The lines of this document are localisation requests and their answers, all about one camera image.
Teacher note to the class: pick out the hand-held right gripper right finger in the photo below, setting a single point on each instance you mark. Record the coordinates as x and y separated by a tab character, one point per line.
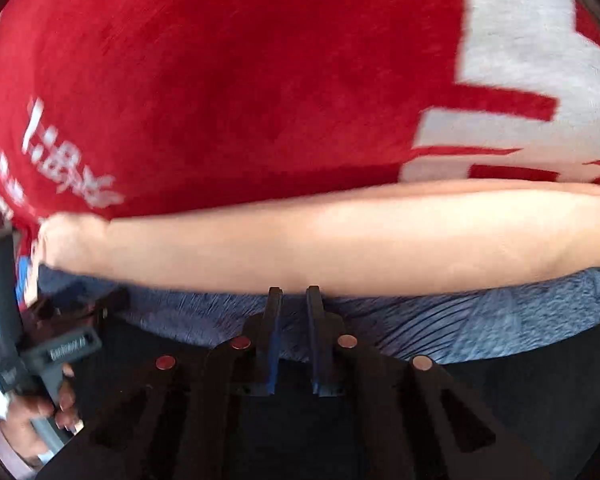
316	345

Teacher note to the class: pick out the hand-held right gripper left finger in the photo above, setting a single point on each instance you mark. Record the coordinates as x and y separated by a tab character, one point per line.
274	340

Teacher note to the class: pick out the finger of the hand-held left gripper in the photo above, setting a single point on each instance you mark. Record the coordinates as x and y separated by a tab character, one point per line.
80	307

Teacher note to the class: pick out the black pants with patterned waistband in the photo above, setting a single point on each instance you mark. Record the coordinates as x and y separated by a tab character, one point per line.
480	320

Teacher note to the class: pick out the person's left hand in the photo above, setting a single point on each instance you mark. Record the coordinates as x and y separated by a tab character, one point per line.
22	422

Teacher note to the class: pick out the red printed blanket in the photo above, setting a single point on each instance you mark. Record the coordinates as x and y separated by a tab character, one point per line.
230	85

